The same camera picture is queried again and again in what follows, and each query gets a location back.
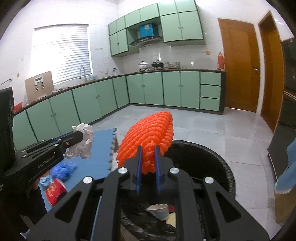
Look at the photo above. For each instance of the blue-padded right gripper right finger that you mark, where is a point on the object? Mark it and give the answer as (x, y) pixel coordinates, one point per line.
(232, 220)

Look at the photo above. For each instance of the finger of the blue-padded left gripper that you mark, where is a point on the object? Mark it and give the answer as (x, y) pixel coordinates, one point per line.
(68, 139)

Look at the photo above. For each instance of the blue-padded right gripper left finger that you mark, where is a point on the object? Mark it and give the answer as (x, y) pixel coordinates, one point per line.
(93, 207)

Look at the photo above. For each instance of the white tissue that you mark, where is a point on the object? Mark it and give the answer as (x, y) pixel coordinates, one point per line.
(82, 148)

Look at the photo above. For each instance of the blue plastic bag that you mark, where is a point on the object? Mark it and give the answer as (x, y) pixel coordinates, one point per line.
(63, 170)

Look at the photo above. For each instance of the yellow sponge block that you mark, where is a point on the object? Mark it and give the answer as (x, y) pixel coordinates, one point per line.
(171, 219)

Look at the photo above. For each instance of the red paper bowl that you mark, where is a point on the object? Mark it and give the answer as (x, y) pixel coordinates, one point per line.
(55, 191)

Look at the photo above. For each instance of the blue white drink carton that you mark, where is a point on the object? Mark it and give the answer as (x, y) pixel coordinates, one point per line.
(45, 181)

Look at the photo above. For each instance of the green lower kitchen cabinets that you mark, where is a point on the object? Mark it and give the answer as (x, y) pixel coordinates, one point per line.
(55, 115)

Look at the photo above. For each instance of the black-lined trash bin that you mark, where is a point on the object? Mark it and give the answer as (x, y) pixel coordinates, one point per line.
(199, 162)

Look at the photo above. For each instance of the kitchen faucet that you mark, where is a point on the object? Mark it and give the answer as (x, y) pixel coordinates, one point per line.
(83, 73)

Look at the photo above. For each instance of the cardboard box with dispenser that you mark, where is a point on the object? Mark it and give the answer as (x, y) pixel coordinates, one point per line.
(39, 86)

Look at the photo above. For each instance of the red plastic basin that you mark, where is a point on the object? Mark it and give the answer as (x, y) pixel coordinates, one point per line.
(18, 107)

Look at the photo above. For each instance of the blue white cloth pile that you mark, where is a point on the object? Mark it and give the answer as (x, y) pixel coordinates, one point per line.
(287, 180)

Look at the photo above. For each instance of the window blinds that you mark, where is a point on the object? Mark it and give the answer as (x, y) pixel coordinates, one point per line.
(63, 49)

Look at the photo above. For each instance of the black glass cabinet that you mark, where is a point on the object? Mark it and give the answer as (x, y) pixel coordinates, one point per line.
(284, 133)

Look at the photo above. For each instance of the white cooking pot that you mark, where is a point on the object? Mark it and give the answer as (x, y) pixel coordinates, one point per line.
(143, 66)

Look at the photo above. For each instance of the black wok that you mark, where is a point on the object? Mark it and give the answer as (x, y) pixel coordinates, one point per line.
(158, 65)

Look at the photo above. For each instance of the range hood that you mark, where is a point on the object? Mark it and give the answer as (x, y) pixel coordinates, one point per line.
(145, 41)

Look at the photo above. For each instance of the blue box above hood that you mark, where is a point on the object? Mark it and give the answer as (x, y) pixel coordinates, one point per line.
(148, 30)

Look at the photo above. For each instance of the red thermos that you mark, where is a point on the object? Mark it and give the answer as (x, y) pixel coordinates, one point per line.
(221, 61)

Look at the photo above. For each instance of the wooden door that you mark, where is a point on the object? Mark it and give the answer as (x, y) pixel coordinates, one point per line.
(274, 71)
(242, 64)

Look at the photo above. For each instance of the green upper wall cabinets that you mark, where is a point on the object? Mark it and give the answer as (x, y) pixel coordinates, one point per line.
(174, 23)

